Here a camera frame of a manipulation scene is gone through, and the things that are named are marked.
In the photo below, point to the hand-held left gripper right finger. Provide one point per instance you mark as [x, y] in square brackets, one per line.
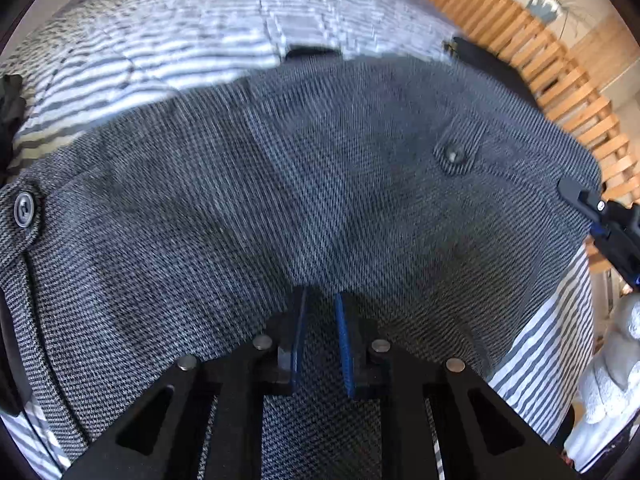
[344, 340]

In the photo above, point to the black folded pants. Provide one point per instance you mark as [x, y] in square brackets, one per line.
[492, 65]

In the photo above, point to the white stone figure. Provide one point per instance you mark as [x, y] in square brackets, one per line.
[610, 385]

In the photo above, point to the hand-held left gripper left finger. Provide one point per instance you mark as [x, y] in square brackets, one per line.
[299, 325]

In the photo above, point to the blue white striped bed quilt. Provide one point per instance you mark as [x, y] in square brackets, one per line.
[200, 20]

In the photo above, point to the black crumpled garment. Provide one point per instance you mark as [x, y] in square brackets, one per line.
[10, 120]

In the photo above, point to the wooden slatted board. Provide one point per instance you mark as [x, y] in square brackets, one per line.
[505, 10]

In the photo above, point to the wooden cabinet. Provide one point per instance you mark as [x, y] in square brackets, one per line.
[600, 52]

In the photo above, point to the grey houndstooth pants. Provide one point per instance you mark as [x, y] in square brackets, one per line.
[300, 185]

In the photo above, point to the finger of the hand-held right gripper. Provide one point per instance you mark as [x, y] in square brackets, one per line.
[585, 200]
[617, 257]

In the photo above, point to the pale blue vase with plant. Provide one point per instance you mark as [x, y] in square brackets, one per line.
[544, 6]

